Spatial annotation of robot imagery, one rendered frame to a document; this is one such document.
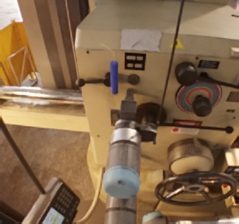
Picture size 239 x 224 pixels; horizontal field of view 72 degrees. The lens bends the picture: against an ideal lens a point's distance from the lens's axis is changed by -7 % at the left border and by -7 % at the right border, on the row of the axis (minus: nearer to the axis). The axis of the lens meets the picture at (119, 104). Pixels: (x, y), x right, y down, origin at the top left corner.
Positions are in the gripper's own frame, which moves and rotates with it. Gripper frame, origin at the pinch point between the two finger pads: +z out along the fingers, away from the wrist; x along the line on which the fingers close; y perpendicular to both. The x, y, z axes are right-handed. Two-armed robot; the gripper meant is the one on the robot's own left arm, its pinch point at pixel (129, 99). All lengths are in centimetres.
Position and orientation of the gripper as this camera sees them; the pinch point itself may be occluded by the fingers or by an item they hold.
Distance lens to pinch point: 65.5
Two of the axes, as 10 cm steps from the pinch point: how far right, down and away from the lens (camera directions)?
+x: 0.0, 7.4, 6.8
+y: -9.9, -0.7, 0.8
